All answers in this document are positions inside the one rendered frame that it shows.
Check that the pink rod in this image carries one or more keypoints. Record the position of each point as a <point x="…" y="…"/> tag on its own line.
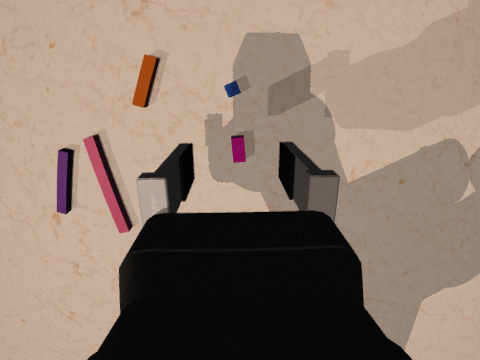
<point x="107" y="183"/>

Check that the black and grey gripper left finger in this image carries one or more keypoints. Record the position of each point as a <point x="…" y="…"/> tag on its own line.
<point x="163" y="190"/>

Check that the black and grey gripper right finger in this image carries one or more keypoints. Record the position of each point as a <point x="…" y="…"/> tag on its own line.
<point x="309" y="186"/>

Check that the small blue cube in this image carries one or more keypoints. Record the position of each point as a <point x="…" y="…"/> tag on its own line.
<point x="232" y="89"/>

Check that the magenta rod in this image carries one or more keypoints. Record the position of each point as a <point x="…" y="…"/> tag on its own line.
<point x="238" y="148"/>

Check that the orange rod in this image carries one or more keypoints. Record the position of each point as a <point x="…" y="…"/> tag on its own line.
<point x="145" y="81"/>

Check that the purple rod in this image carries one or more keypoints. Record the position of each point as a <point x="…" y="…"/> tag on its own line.
<point x="64" y="180"/>

